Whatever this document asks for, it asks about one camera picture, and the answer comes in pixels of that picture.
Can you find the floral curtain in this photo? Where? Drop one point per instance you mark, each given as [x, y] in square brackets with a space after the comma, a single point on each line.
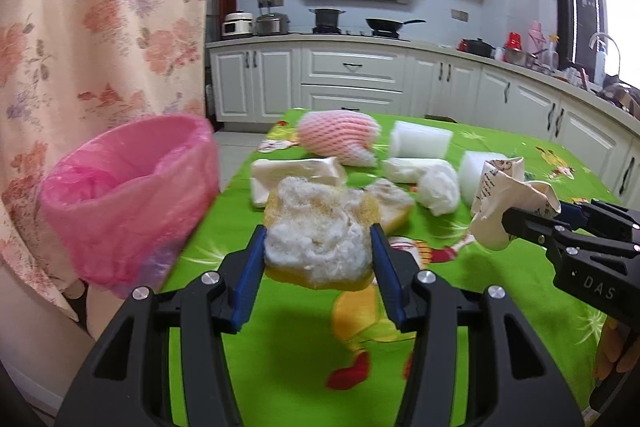
[70, 70]

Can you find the white lower kitchen cabinets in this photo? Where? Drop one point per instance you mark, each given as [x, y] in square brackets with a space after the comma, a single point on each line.
[256, 80]

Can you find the white tissue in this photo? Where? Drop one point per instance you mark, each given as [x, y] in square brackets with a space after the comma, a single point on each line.
[436, 181]

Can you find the steel pressure cooker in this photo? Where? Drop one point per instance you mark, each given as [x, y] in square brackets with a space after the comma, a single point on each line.
[272, 24]

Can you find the black frying pan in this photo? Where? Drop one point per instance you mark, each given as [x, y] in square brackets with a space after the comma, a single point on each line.
[382, 27]

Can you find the pink-lined trash bin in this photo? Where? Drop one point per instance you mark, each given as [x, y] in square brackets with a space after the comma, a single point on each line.
[124, 203]

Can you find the person's right hand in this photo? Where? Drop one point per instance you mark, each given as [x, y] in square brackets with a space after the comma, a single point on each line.
[609, 353]

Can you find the paper cup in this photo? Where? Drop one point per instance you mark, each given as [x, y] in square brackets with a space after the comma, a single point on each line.
[503, 186]

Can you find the steel bowl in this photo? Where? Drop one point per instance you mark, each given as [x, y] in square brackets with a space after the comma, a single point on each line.
[522, 58]

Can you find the black stock pot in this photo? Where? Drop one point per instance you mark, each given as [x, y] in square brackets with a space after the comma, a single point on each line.
[326, 21]

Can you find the yellow sponge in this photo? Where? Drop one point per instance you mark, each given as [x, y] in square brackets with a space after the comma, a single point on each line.
[318, 236]

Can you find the white plastic packet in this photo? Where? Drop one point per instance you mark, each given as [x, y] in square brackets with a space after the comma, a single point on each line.
[266, 174]

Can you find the white rice cooker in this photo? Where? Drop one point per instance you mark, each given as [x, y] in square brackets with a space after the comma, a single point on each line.
[238, 25]

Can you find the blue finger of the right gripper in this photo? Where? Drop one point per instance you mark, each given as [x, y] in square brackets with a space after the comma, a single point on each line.
[574, 215]

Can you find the wall power socket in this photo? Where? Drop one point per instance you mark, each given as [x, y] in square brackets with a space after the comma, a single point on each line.
[266, 4]

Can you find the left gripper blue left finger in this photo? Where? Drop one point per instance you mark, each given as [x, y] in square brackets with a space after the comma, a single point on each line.
[124, 381]

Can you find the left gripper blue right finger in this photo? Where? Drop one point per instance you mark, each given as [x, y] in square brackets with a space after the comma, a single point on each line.
[420, 302]

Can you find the pink foam fruit net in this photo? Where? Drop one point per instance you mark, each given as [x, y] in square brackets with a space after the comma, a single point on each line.
[346, 135]

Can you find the kitchen faucet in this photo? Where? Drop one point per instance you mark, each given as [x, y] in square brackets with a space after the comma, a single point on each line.
[599, 42]

